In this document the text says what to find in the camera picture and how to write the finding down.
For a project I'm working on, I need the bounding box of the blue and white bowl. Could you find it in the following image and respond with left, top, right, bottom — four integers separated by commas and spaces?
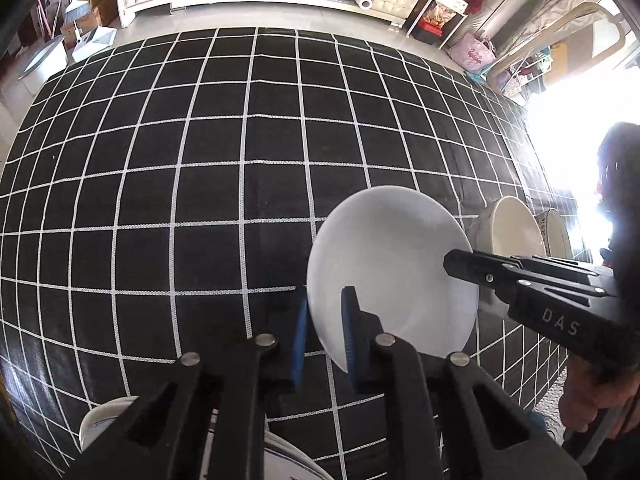
79, 396, 141, 453

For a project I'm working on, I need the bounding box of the arched standing mirror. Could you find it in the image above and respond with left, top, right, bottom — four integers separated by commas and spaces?
486, 2, 628, 98

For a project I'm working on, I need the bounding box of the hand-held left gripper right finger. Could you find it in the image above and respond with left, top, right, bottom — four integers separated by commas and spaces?
341, 286, 586, 480

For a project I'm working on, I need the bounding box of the large pink flower plate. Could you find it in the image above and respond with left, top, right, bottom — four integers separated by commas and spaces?
212, 410, 333, 480

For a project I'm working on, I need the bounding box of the plain white plate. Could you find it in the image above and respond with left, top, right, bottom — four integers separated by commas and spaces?
306, 186, 480, 373

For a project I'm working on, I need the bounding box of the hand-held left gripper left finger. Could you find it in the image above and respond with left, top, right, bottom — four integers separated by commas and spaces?
65, 285, 309, 480

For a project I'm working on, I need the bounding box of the pink bag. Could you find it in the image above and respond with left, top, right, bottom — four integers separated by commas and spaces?
448, 33, 496, 73

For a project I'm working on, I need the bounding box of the white mop bucket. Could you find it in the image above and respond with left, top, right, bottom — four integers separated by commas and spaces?
19, 40, 68, 83

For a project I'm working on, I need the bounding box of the cardboard box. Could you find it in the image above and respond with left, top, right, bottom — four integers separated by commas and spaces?
90, 0, 121, 28

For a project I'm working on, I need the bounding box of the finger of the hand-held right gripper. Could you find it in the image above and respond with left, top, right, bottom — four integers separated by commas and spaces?
444, 249, 615, 286
475, 269, 608, 313

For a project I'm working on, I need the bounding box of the patterned rim bowl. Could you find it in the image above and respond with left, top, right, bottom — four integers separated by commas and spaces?
534, 208, 573, 261

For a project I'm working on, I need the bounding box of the person's right hand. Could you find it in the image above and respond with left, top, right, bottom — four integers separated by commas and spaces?
559, 357, 640, 436

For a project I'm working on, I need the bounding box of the patterned beige curtain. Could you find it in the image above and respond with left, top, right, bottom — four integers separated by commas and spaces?
500, 0, 626, 61

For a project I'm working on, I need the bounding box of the grey broom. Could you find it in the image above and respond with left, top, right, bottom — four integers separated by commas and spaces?
62, 0, 91, 23

